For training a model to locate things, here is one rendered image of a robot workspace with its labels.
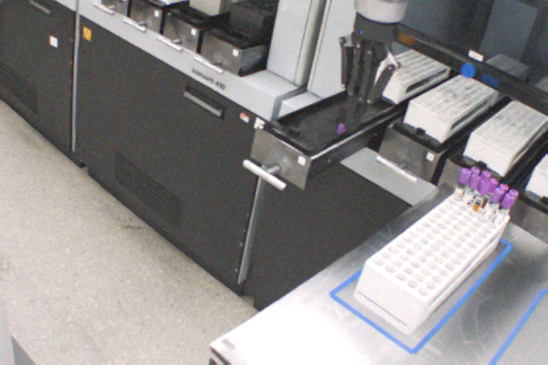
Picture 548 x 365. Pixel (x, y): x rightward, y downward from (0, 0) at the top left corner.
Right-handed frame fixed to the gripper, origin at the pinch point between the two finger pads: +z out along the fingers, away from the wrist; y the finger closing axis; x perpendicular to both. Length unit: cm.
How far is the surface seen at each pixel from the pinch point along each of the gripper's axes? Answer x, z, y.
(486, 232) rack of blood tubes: 8.5, -0.8, -34.9
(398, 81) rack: -25.3, 4.2, 6.6
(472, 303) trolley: 18.7, 3.6, -40.3
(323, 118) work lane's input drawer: -4.1, 8.6, 9.8
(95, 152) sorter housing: 0, 72, 99
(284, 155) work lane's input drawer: 11.0, 9.2, 6.0
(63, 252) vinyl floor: 27, 88, 77
